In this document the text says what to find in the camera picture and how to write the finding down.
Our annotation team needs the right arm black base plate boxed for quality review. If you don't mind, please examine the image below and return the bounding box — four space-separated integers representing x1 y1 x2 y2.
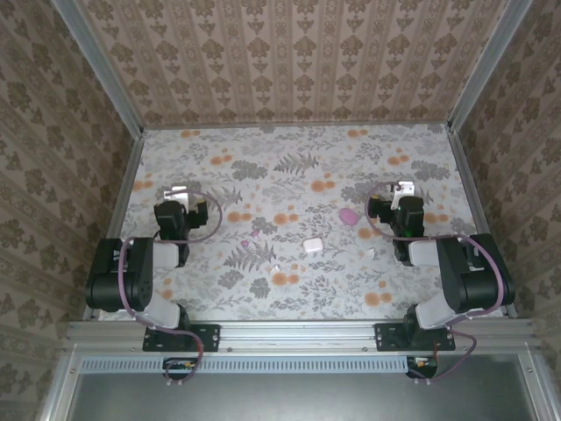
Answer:
374 323 457 352

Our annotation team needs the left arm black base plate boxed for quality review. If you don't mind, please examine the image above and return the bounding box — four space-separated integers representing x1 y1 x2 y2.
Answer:
143 323 220 353

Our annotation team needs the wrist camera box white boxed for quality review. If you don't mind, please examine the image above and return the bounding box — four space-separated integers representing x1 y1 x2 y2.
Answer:
391 180 415 211
163 184 195 211

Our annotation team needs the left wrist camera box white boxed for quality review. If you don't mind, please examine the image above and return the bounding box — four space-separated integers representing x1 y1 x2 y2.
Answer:
163 184 195 211

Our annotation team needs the floral table cloth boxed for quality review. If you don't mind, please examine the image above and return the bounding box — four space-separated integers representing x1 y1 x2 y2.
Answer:
98 124 505 321

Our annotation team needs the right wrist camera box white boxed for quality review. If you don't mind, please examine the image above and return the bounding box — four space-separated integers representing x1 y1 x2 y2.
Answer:
391 180 415 211

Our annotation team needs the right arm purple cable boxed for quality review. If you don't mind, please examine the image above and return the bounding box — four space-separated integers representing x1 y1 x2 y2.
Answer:
364 182 505 387

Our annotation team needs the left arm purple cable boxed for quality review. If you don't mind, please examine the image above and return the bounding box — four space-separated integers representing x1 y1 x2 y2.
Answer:
117 190 224 389

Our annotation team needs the aluminium frame post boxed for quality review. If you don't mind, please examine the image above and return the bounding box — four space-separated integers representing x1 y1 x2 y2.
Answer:
50 0 145 135
446 0 534 132

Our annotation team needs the grey slotted cable duct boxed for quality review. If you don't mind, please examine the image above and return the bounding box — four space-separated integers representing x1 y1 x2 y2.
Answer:
81 355 411 375

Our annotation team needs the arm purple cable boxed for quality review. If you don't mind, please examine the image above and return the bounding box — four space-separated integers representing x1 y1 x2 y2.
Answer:
364 182 505 387
117 190 224 389

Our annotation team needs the grey metal panel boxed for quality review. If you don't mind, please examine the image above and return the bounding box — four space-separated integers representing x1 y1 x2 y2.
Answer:
41 350 551 421

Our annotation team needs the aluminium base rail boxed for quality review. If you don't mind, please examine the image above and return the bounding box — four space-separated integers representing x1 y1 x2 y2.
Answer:
65 319 538 352

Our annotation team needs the aluminium side rail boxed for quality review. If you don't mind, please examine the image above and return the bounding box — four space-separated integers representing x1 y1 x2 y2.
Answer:
82 129 148 321
445 125 521 319

